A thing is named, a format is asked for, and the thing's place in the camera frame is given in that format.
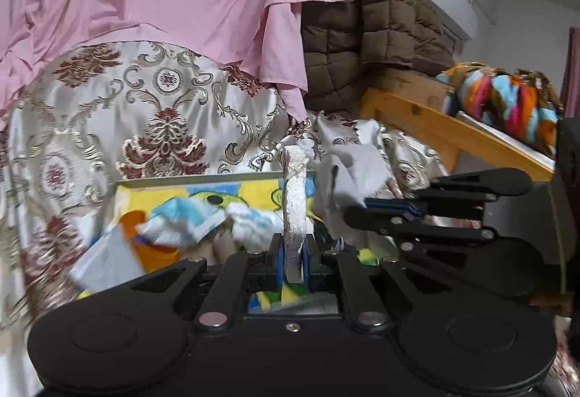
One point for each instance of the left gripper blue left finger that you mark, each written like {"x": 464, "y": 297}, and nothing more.
{"x": 244, "y": 274}

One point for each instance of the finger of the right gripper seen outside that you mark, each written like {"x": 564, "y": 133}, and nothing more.
{"x": 448, "y": 214}

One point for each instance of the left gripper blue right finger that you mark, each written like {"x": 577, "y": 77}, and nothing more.
{"x": 343, "y": 275}

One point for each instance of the white blue plastic bag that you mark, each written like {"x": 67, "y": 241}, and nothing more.
{"x": 184, "y": 222}

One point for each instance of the grey white cloth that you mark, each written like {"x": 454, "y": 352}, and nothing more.
{"x": 352, "y": 168}

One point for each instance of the colourful striped blanket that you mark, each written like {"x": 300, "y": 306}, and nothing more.
{"x": 523, "y": 104}

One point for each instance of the cardboard box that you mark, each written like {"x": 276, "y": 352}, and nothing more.
{"x": 413, "y": 86}

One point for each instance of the grey tray with cartoon print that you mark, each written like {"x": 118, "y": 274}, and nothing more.
{"x": 111, "y": 259}

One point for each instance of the brown quilted jacket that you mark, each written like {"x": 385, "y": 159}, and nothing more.
{"x": 347, "y": 45}

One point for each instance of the white air conditioner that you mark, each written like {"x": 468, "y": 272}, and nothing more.
{"x": 459, "y": 17}

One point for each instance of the silver floral satin cover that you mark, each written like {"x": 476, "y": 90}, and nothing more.
{"x": 133, "y": 110}

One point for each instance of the wooden bed frame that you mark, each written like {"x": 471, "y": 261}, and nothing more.
{"x": 447, "y": 135}

